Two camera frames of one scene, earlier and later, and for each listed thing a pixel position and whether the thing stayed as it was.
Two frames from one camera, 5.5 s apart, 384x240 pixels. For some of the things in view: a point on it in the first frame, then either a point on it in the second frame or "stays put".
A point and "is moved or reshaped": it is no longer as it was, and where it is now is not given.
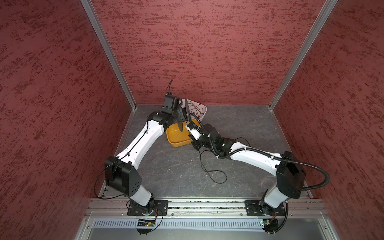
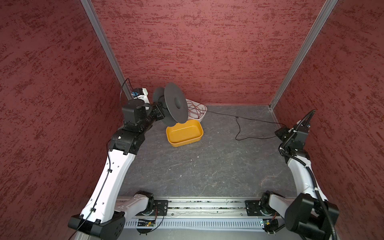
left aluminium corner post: [91, 11] stays put
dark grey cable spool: [180, 122] is moved or reshaped
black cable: [208, 133] to [237, 119]
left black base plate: [161, 208] stays put
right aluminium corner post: [320, 20] stays put
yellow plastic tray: [177, 138] stays put
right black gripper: [197, 145] to [279, 132]
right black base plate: [252, 208] stays put
